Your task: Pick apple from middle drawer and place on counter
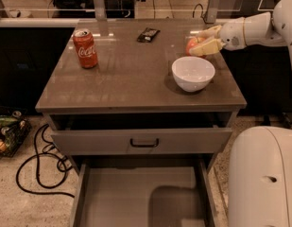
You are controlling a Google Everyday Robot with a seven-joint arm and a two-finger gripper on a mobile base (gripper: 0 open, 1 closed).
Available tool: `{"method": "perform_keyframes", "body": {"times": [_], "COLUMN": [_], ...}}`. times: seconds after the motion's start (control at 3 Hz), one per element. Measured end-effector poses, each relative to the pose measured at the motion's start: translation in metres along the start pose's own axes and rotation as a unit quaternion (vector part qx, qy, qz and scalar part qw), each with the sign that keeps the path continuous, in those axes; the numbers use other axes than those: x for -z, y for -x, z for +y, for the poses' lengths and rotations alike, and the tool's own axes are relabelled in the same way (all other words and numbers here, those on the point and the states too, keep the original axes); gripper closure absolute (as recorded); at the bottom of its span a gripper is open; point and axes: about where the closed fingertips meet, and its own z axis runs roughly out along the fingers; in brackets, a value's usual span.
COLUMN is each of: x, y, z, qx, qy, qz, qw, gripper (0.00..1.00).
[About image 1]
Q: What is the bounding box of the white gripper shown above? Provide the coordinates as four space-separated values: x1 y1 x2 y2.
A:
190 12 274 57

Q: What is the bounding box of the red apple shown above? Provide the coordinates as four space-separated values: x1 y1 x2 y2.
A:
185 37 205 56

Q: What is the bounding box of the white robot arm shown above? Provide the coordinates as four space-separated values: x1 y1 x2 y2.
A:
188 0 292 227

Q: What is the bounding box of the grey drawer cabinet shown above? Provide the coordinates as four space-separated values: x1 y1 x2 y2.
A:
35 18 248 227

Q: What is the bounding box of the grey top drawer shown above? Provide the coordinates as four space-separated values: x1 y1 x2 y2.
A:
52 113 232 155

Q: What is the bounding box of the grey drawer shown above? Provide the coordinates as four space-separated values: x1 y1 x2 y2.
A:
69 162 220 227
52 113 232 155

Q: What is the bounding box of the grey middle drawer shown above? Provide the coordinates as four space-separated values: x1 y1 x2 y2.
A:
69 162 220 227

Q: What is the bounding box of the white ceramic bowl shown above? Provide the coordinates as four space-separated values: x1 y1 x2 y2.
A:
171 56 215 93

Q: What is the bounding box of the red Coca-Cola can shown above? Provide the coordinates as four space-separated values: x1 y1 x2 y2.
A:
73 29 98 69

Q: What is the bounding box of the black curved cable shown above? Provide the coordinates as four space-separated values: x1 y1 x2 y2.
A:
191 3 205 20

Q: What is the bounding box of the black drawer handle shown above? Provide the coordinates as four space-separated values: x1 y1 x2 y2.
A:
129 138 160 148

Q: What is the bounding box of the black floor cable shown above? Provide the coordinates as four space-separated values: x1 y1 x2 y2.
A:
15 123 76 199

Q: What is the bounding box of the black wire basket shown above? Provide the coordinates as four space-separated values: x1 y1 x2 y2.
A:
0 111 31 157

